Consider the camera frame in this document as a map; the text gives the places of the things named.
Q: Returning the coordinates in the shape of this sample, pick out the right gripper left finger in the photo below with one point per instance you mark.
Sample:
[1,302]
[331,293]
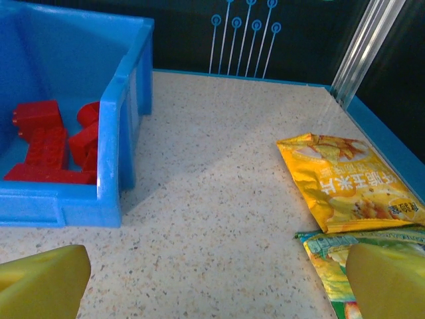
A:
[40,285]

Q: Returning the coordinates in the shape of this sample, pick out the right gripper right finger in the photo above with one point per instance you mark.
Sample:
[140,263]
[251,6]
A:
[388,285]

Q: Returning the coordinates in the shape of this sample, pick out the green snack bag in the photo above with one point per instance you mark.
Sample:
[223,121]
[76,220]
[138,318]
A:
[320,260]

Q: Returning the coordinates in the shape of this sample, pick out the yellow snack bag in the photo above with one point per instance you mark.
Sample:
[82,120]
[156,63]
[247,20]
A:
[348,186]

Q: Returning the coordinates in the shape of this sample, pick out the red square lego brick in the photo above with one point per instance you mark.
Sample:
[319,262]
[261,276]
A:
[36,114]

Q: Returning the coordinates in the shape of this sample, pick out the blue plastic bin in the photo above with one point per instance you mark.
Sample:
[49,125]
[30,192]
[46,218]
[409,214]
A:
[66,50]

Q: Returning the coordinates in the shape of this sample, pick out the aluminium frame post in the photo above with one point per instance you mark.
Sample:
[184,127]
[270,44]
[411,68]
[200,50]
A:
[365,50]

